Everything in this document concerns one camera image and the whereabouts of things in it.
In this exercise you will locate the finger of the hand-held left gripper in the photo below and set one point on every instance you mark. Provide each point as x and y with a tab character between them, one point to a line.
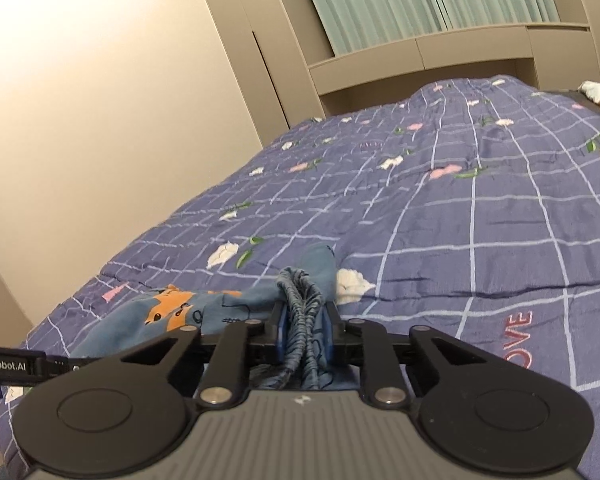
67	361

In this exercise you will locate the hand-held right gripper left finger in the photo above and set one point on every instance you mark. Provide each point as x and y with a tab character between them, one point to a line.
280	332

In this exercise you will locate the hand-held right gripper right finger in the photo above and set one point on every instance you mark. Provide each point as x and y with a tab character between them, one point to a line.
336	340

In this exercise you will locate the blue pants with orange print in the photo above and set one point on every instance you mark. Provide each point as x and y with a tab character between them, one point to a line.
300	305

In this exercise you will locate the blue checked floral blanket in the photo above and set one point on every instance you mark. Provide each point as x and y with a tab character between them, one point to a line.
455	220

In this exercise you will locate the pale green curtain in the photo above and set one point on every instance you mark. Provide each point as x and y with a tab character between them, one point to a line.
420	0

